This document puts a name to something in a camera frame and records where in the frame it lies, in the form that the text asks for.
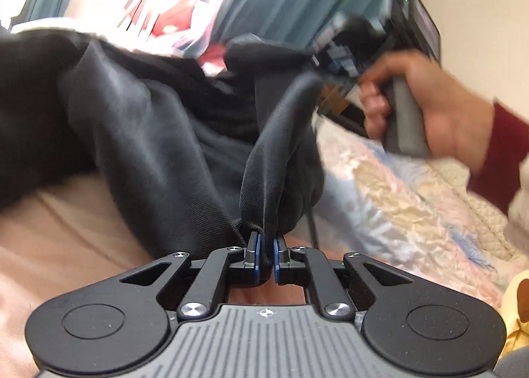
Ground person's right forearm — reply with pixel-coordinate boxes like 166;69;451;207
469;101;529;217

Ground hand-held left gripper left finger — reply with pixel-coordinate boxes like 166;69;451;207
118;232;264;319

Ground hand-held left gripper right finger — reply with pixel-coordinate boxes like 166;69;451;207
273;236;410;318

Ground red garment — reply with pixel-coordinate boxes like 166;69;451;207
151;2;196;38

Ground person's right hand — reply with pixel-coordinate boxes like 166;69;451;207
357;51;497;174

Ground black pants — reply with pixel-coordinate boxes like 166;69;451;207
0;28;327;261

